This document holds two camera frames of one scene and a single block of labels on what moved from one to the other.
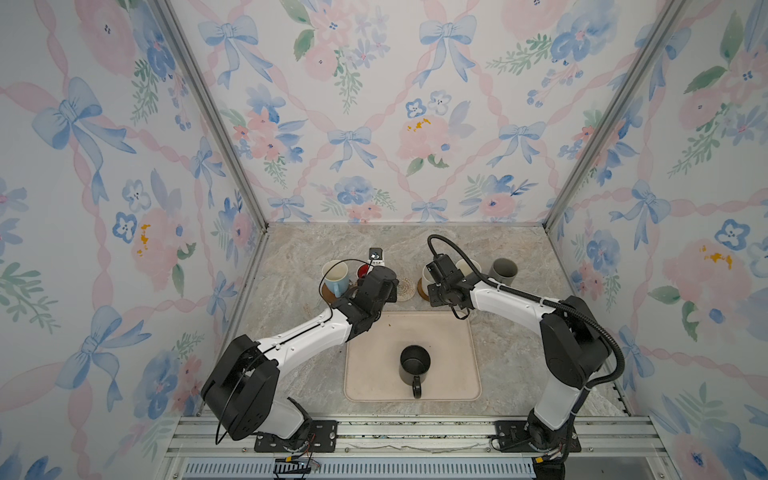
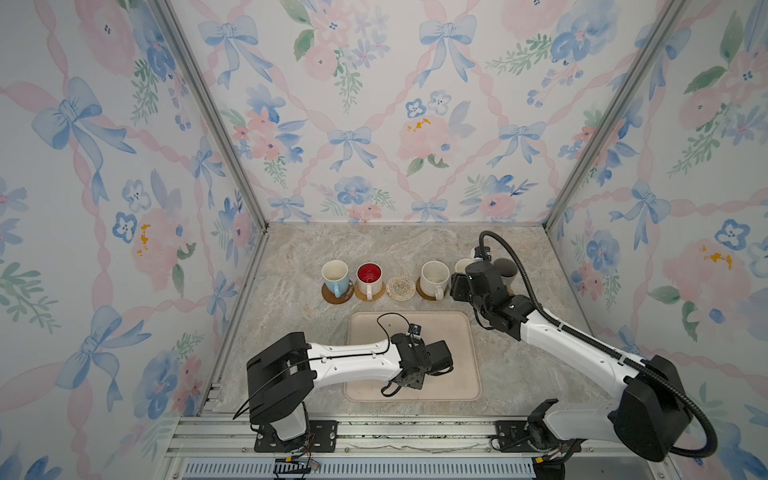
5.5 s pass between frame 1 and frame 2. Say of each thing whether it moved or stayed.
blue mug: stayed
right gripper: moved
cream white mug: stayed
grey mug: stayed
